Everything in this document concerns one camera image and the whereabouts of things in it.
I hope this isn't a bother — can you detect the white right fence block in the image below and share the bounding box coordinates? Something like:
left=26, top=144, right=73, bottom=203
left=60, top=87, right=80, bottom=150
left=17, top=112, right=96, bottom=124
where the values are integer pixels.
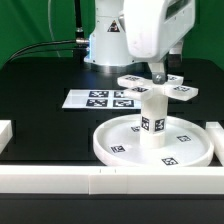
left=206, top=122, right=224, bottom=167

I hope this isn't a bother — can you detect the white left fence block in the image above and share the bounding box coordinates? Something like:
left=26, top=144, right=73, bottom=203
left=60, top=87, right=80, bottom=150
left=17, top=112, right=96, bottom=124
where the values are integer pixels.
left=0, top=120, right=13, bottom=154

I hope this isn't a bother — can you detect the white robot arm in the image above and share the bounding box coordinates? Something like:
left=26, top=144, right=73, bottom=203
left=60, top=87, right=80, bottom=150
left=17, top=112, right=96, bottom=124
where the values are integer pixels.
left=85, top=0, right=195, bottom=84

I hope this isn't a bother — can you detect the thin white cable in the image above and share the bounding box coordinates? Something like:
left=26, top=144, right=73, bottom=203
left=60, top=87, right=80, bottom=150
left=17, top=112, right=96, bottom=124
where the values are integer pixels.
left=47, top=0, right=62, bottom=58

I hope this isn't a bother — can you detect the white round table top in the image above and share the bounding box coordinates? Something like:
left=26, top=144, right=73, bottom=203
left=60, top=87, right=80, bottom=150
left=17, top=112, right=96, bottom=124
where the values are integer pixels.
left=93, top=114, right=214, bottom=167

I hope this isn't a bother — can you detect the white front fence rail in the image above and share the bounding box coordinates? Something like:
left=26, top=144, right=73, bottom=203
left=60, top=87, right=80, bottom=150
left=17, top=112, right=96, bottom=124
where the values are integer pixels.
left=0, top=165, right=224, bottom=195

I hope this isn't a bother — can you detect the white cross-shaped table base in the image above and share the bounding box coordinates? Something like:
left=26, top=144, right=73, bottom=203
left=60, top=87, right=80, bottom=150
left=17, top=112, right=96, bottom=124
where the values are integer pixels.
left=117, top=75, right=198, bottom=101

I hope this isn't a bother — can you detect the white marker sheet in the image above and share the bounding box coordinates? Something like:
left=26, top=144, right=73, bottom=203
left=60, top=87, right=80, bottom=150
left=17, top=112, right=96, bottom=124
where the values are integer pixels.
left=62, top=90, right=141, bottom=109

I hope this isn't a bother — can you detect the white fence block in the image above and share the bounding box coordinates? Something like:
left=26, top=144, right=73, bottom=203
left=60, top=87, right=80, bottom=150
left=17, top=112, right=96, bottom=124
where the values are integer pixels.
left=0, top=120, right=13, bottom=154
left=206, top=122, right=224, bottom=167

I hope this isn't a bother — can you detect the black cable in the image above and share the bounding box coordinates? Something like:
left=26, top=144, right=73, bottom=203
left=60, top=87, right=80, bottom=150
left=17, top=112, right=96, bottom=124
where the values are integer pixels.
left=6, top=38, right=90, bottom=64

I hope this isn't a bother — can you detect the black vertical pole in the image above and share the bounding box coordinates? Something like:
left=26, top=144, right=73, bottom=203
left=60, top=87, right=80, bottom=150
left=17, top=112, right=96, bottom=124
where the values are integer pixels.
left=74, top=0, right=84, bottom=38

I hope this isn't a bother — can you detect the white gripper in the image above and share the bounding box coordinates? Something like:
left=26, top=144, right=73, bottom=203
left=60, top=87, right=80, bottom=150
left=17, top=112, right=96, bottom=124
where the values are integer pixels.
left=120, top=0, right=195, bottom=84

